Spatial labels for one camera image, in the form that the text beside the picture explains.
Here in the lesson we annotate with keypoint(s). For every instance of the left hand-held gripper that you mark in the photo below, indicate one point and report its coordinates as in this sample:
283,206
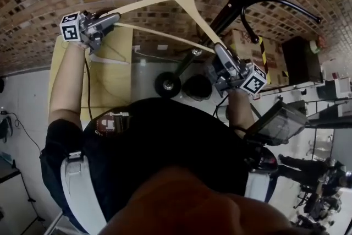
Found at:
72,31

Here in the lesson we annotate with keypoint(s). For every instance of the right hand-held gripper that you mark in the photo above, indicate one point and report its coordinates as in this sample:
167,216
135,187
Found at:
253,82

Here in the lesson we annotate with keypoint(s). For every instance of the black metal coat rack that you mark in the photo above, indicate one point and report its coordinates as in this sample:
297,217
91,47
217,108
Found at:
228,11

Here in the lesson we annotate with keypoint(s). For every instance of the person's right forearm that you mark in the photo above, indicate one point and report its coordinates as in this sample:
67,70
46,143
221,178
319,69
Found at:
239,110

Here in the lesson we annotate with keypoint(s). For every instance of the person's left forearm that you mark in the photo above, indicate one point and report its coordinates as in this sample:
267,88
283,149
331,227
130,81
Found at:
66,82

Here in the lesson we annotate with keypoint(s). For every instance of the cardboard box with striped tape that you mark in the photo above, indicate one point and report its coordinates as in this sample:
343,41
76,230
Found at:
247,46

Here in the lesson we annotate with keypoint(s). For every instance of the round black bin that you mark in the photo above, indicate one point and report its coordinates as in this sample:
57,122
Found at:
197,88

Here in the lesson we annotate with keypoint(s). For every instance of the yellow wooden board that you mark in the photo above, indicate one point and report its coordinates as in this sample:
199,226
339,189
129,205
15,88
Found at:
110,82

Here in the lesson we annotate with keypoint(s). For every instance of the black box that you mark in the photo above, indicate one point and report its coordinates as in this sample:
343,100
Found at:
301,62

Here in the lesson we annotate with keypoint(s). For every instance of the clear plastic container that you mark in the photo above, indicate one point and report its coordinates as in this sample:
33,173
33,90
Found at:
280,123

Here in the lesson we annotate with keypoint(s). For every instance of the person's black shirt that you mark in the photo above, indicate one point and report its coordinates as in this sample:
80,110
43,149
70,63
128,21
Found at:
154,140

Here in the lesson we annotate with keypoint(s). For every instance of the person's chin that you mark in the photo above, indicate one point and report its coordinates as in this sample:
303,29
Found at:
198,201

